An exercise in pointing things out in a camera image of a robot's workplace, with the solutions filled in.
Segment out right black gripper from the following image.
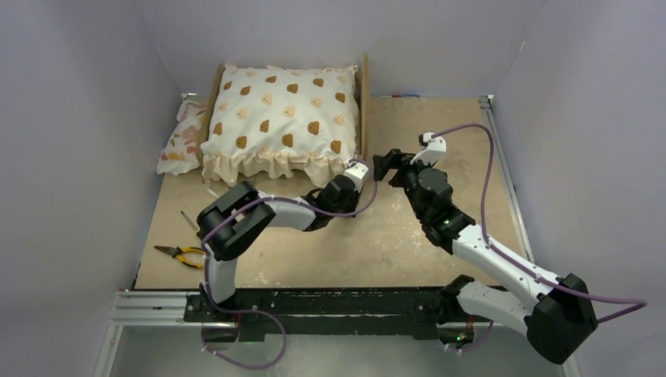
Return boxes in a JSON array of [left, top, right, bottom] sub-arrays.
[[374, 148, 436, 221]]

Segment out wooden pet bed frame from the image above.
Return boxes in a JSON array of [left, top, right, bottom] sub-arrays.
[[195, 51, 371, 163]]

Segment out bear print white cushion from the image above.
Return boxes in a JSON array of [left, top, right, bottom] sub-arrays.
[[200, 64, 361, 188]]

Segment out floral print small pillow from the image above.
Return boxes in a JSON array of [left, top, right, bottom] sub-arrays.
[[156, 97, 207, 176]]

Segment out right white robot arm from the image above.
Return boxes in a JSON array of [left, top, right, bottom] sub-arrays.
[[372, 148, 598, 364]]

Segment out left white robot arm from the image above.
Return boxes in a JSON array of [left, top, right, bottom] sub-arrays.
[[196, 174, 362, 321]]

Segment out yellow black screwdriver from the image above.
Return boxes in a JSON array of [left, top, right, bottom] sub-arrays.
[[180, 210, 199, 232]]

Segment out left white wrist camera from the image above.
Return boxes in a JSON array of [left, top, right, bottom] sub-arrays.
[[342, 159, 370, 192]]

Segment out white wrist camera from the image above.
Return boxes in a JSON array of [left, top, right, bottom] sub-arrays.
[[342, 159, 370, 192], [410, 132, 447, 167]]

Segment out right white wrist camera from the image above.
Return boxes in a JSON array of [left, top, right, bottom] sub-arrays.
[[410, 132, 447, 167]]

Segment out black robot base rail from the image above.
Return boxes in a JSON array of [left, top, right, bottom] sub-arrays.
[[184, 287, 469, 342]]

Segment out yellow handled pliers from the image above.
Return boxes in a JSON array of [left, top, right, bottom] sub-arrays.
[[154, 246, 205, 269]]

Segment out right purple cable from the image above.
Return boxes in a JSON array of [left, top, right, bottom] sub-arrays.
[[431, 123, 648, 355]]

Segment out aluminium table frame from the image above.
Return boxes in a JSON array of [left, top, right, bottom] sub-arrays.
[[93, 93, 581, 377]]

